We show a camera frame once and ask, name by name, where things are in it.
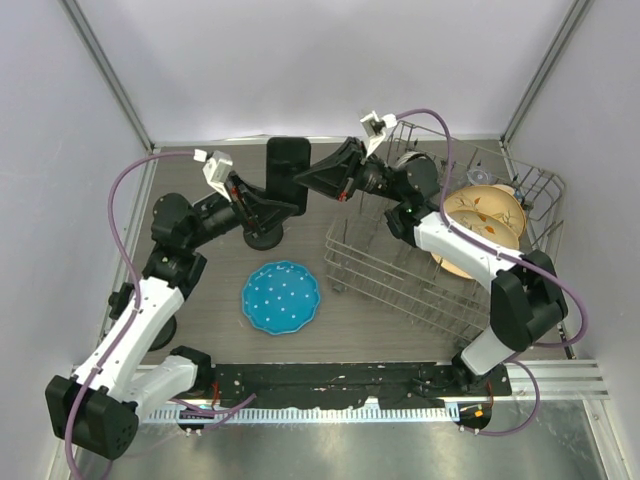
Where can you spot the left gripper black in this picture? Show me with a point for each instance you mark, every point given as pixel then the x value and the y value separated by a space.
pixel 265 214

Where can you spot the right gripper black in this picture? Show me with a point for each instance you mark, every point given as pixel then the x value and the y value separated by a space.
pixel 334 174

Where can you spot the black phone stand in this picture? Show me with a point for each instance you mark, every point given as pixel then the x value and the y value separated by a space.
pixel 266 241

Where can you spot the black smartphone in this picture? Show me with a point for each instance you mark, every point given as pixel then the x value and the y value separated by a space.
pixel 287 157

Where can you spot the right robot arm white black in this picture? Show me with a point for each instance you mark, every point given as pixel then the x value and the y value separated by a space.
pixel 526 299

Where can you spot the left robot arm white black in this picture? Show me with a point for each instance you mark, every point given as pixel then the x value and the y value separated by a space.
pixel 101 404

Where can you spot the striped ceramic mug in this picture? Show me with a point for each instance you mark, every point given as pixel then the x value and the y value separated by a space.
pixel 407 157

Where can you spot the blue dotted plate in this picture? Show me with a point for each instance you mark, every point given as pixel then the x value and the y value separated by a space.
pixel 280 298

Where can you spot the clear glass in rack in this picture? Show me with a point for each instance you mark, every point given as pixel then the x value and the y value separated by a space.
pixel 479 176

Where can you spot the beige plate with leaves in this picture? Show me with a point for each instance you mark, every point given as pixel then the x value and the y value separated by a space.
pixel 483 225

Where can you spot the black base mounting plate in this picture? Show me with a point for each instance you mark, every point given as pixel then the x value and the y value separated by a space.
pixel 338 386

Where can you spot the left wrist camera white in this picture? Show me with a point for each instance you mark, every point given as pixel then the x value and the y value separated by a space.
pixel 216 167

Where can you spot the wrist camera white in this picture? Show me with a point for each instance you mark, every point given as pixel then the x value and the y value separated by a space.
pixel 216 167
pixel 376 128

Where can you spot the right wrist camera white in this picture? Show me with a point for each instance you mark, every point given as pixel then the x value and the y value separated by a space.
pixel 376 128

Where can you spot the metal wire dish rack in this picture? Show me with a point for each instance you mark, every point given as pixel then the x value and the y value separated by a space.
pixel 364 258

